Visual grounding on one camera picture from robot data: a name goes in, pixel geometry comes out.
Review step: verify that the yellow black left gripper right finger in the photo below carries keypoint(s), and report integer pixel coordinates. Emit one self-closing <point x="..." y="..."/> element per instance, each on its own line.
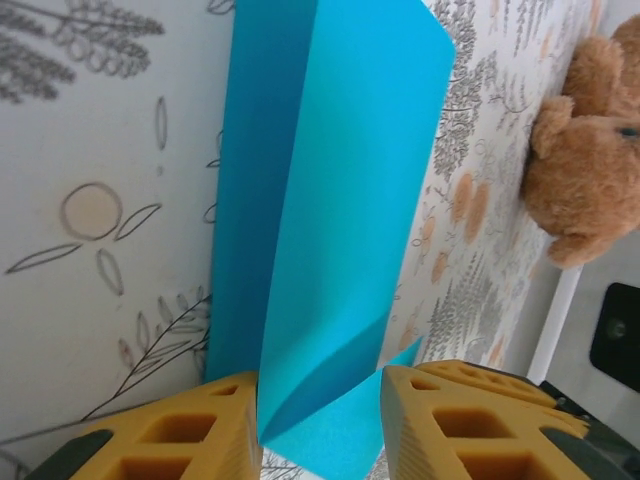
<point x="475" y="435"/>

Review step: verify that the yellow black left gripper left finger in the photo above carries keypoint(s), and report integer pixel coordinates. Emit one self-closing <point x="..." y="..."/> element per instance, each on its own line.
<point x="175" y="445"/>

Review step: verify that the blue paper sheet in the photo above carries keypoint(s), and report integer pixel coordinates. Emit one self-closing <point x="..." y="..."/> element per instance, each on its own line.
<point x="340" y="200"/>

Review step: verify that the brown teddy bear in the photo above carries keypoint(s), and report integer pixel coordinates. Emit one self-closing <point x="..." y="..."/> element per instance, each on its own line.
<point x="590" y="175"/>

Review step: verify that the floral print tablecloth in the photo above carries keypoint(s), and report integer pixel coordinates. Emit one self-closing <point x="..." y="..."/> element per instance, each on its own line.
<point x="100" y="125"/>

